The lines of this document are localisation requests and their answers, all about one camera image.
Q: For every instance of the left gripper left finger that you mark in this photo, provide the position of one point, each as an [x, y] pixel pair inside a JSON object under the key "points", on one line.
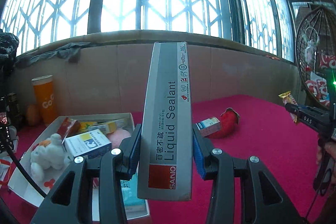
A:
{"points": [[70, 199]]}

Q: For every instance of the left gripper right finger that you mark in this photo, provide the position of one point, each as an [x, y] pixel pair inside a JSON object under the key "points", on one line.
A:
{"points": [[263, 200]]}

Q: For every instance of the gold red snack bar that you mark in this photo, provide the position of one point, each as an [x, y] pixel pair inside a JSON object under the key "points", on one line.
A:
{"points": [[291, 105]]}

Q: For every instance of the white blue yellow medicine box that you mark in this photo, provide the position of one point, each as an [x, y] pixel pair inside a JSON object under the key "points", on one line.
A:
{"points": [[88, 145]]}

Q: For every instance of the yellow green carton box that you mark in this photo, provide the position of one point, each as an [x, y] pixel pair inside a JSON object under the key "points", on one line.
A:
{"points": [[85, 126]]}

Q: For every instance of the red Sequoia cigarette box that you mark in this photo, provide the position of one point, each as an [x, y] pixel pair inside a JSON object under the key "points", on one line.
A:
{"points": [[68, 127]]}

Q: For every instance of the grey liquid sealant box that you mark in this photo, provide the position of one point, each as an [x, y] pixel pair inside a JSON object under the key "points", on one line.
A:
{"points": [[166, 149]]}

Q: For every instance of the white yellow Glucophage box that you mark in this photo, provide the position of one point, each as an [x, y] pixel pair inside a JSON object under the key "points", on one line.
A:
{"points": [[110, 126]]}

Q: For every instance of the teal booklet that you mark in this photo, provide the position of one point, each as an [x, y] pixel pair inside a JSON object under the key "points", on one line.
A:
{"points": [[129, 192]]}

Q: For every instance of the white plush chicken toy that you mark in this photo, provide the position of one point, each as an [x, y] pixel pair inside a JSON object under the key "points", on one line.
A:
{"points": [[50, 153]]}

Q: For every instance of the pink fluffy ball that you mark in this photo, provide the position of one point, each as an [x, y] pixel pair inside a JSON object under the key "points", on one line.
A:
{"points": [[117, 137]]}

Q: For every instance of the white cardboard tray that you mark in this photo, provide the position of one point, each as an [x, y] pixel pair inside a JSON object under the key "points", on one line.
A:
{"points": [[22, 188]]}

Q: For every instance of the wicker hanging chair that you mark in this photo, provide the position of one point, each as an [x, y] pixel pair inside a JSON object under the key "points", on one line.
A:
{"points": [[315, 51]]}

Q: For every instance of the red plush strawberry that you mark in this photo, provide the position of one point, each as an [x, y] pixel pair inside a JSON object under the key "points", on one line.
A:
{"points": [[228, 121]]}

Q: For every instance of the small blue white box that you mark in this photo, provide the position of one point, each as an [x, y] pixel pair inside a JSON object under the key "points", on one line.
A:
{"points": [[209, 126]]}

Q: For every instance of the orange fruit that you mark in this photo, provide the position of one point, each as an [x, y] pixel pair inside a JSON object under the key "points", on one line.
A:
{"points": [[32, 115]]}

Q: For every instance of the smartphone on paw stand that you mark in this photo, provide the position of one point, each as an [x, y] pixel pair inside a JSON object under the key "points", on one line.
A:
{"points": [[9, 136]]}

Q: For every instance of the orange paper cup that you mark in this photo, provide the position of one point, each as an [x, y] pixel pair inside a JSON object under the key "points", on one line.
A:
{"points": [[44, 94]]}

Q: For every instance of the grey cloth on sill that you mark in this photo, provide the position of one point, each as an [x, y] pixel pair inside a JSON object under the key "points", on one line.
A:
{"points": [[69, 52]]}

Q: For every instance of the black plastic bag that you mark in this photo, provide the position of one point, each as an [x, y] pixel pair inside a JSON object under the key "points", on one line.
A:
{"points": [[9, 45]]}

